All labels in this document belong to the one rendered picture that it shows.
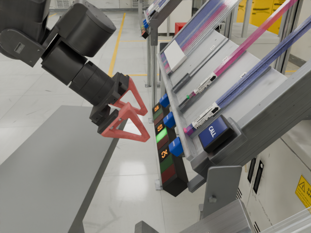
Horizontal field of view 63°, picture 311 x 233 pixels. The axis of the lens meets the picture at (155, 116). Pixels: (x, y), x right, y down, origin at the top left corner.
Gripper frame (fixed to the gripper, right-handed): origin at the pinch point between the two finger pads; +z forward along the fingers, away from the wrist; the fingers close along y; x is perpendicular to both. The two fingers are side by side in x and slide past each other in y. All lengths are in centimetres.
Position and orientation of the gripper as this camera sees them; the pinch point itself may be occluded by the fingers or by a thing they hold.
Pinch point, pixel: (143, 123)
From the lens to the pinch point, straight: 47.9
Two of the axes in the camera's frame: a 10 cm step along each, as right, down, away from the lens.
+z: 7.3, 5.8, 3.7
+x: -6.8, 6.6, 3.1
